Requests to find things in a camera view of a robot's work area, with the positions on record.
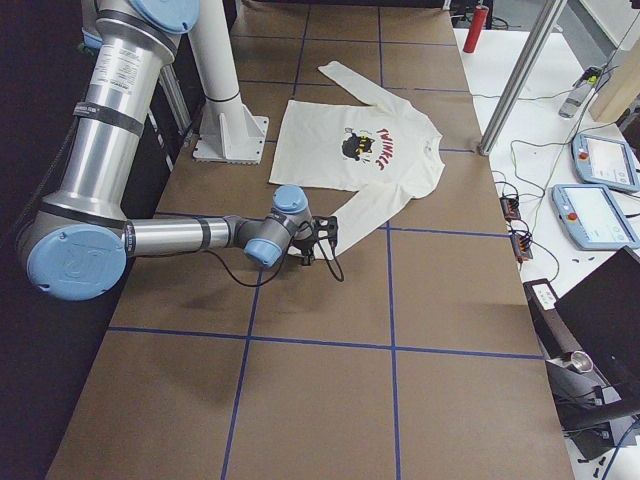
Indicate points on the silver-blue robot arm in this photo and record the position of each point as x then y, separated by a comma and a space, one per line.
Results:
79, 243

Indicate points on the orange-black adapter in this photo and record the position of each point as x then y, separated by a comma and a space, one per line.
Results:
521, 245
510, 208

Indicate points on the aluminium frame post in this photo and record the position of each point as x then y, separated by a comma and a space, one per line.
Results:
533, 47

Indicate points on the red cylinder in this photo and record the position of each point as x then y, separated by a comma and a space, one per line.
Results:
478, 21

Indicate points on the far teach pendant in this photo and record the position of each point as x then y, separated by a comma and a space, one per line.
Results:
605, 161

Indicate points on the wooden board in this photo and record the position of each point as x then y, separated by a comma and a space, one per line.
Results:
622, 87

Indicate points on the cream long-sleeve cat T-shirt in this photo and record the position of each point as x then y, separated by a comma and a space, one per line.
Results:
384, 151

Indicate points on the near orange-black adapter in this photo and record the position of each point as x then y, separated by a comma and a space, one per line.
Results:
521, 245

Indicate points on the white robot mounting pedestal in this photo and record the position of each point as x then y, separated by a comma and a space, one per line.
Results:
228, 131

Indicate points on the teach pendant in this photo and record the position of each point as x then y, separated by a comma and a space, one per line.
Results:
592, 218
605, 161

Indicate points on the near teach pendant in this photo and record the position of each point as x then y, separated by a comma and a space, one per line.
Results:
592, 218

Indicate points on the black box with label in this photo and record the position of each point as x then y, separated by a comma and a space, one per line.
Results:
563, 350

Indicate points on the far orange-black adapter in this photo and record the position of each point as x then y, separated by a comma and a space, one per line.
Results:
510, 208

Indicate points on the black laptop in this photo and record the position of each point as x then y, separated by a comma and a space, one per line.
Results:
602, 313

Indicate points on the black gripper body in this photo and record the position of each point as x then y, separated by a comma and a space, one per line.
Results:
301, 246

